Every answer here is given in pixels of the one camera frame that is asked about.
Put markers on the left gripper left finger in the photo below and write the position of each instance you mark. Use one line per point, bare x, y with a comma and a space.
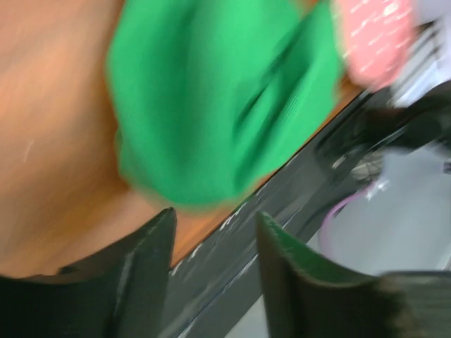
118, 291

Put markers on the pink dotted plate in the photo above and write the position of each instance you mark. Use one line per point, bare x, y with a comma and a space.
374, 37

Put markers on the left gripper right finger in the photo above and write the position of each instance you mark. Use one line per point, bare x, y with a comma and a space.
307, 295

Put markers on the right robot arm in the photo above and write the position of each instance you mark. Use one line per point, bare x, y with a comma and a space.
415, 123

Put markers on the bright green tank top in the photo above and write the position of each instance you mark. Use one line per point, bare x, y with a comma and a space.
212, 96

